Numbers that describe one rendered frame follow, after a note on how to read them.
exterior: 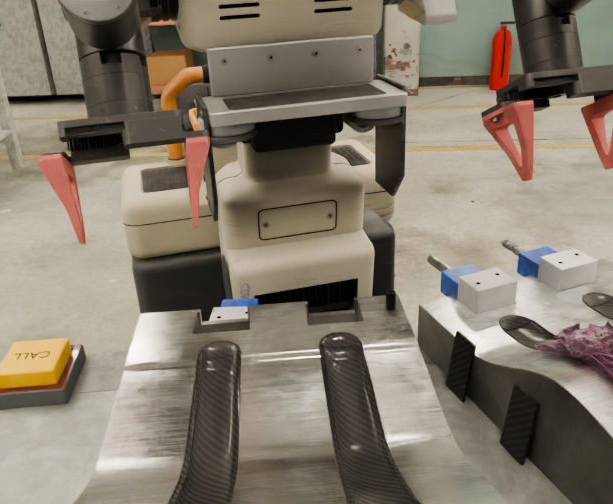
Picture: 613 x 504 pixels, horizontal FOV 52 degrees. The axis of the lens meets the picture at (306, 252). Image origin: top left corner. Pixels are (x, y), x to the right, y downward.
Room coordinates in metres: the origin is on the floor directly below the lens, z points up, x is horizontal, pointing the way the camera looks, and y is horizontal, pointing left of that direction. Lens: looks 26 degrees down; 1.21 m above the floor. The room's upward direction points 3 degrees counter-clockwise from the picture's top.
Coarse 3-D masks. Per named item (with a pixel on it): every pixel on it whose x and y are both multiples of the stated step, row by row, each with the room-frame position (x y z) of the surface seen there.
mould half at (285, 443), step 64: (192, 320) 0.52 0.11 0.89; (256, 320) 0.51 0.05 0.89; (384, 320) 0.50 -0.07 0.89; (128, 384) 0.43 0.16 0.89; (192, 384) 0.42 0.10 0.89; (256, 384) 0.42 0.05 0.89; (320, 384) 0.41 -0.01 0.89; (384, 384) 0.41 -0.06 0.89; (128, 448) 0.35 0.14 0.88; (256, 448) 0.35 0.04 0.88; (320, 448) 0.34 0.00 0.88; (448, 448) 0.33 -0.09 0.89
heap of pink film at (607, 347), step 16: (608, 320) 0.45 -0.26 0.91; (560, 336) 0.46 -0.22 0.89; (576, 336) 0.44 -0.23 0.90; (592, 336) 0.43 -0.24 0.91; (608, 336) 0.43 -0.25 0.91; (560, 352) 0.44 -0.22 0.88; (576, 352) 0.42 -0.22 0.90; (592, 352) 0.41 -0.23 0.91; (608, 352) 0.40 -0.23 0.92; (608, 368) 0.39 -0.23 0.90
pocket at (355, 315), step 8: (320, 312) 0.54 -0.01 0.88; (328, 312) 0.54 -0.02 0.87; (336, 312) 0.54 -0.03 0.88; (344, 312) 0.54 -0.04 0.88; (352, 312) 0.54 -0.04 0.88; (360, 312) 0.52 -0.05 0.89; (312, 320) 0.54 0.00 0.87; (320, 320) 0.54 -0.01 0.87; (328, 320) 0.54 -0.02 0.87; (336, 320) 0.54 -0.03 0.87; (344, 320) 0.54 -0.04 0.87; (352, 320) 0.54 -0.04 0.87; (360, 320) 0.52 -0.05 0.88
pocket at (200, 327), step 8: (200, 312) 0.54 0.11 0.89; (248, 312) 0.53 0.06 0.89; (200, 320) 0.53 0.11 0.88; (216, 320) 0.54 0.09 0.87; (224, 320) 0.54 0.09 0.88; (232, 320) 0.54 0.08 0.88; (240, 320) 0.54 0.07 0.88; (248, 320) 0.53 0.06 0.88; (200, 328) 0.53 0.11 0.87; (208, 328) 0.53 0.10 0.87; (216, 328) 0.53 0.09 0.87; (224, 328) 0.53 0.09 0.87; (232, 328) 0.53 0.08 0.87; (240, 328) 0.53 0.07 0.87; (248, 328) 0.53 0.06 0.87
